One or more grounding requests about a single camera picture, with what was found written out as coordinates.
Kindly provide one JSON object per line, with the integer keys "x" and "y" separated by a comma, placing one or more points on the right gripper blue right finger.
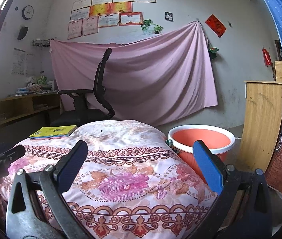
{"x": 254, "y": 216}

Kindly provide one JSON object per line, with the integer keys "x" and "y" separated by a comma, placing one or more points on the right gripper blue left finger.
{"x": 25, "y": 217}

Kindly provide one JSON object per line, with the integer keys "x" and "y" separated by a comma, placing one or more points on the wooden desk with shelves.
{"x": 18, "y": 108}

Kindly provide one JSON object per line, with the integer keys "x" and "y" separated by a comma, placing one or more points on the yellow book stack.
{"x": 53, "y": 132}

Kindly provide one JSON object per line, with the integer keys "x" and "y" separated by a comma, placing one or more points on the pile of papers on desk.
{"x": 37, "y": 85}

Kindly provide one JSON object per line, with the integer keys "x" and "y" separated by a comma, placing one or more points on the orange plastic bucket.
{"x": 189, "y": 140}

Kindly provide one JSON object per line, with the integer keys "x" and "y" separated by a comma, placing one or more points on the floral pink table cover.
{"x": 131, "y": 185}

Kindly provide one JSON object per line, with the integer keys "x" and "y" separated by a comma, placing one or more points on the wooden cabinet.
{"x": 262, "y": 123}

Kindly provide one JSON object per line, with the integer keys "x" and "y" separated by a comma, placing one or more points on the red hanging ornament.
{"x": 267, "y": 58}

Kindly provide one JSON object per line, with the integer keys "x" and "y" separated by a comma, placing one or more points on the pink hanging cloth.
{"x": 156, "y": 80}

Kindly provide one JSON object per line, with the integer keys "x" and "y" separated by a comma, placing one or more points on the black hat on wall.
{"x": 22, "y": 33}

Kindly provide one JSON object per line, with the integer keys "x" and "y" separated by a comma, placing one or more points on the round wall clock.
{"x": 27, "y": 12}

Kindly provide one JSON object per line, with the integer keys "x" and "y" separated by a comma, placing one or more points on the wall certificates cluster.
{"x": 88, "y": 16}

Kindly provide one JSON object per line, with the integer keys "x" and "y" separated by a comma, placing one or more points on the red diamond wall paper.
{"x": 216, "y": 25}

